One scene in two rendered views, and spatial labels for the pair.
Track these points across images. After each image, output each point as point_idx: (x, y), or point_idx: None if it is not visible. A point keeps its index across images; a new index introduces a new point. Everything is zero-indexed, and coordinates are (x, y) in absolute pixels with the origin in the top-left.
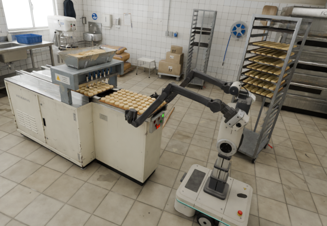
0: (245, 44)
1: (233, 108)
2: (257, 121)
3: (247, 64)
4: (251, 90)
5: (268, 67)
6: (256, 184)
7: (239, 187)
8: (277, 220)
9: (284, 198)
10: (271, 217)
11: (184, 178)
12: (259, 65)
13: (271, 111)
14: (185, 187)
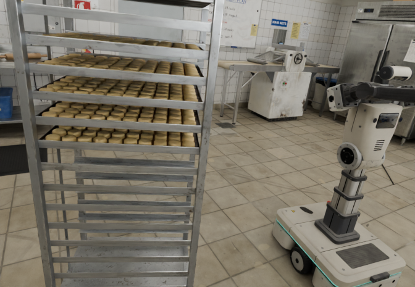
0: (223, 3)
1: (380, 104)
2: (67, 239)
3: (169, 76)
4: (192, 133)
5: (138, 64)
6: (225, 237)
7: (299, 215)
8: (255, 211)
9: (213, 212)
10: (259, 215)
11: (381, 272)
12: (149, 68)
13: (129, 164)
14: (389, 256)
